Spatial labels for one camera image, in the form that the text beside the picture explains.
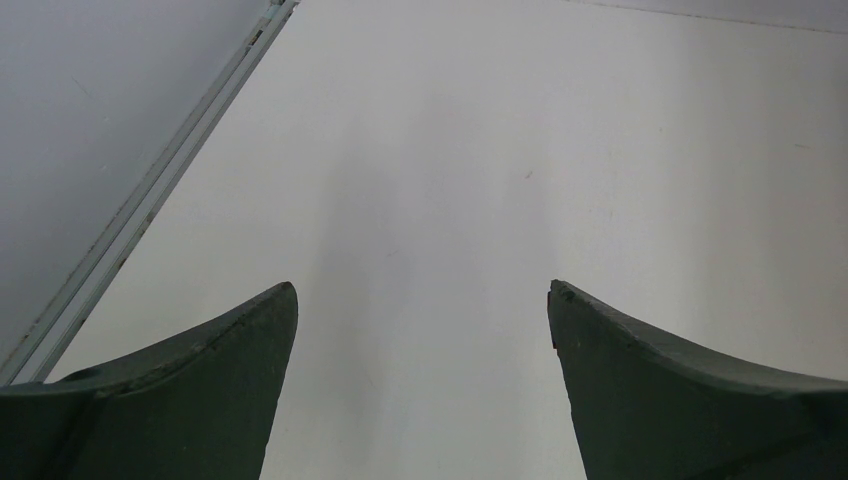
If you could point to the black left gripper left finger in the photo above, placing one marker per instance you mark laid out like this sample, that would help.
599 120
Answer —
197 405

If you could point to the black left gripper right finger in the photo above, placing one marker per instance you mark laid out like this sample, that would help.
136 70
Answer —
648 404

